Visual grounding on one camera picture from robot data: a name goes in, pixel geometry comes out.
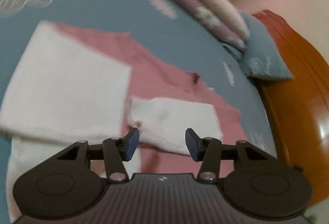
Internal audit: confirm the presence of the pink and white knit sweater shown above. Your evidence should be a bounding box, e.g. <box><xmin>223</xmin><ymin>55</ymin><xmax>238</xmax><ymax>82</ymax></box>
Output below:
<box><xmin>1</xmin><ymin>21</ymin><xmax>246</xmax><ymax>221</ymax></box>

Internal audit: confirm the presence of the wooden headboard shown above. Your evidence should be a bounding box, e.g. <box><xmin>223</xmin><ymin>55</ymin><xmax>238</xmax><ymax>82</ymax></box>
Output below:
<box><xmin>254</xmin><ymin>10</ymin><xmax>328</xmax><ymax>206</ymax></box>

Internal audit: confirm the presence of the teal pillow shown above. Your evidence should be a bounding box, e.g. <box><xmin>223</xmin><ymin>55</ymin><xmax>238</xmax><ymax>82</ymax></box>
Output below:
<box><xmin>222</xmin><ymin>12</ymin><xmax>294</xmax><ymax>81</ymax></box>

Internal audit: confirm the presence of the teal floral bed sheet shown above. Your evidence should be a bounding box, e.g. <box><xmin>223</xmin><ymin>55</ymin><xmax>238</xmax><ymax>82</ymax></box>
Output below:
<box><xmin>0</xmin><ymin>0</ymin><xmax>278</xmax><ymax>224</ymax></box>

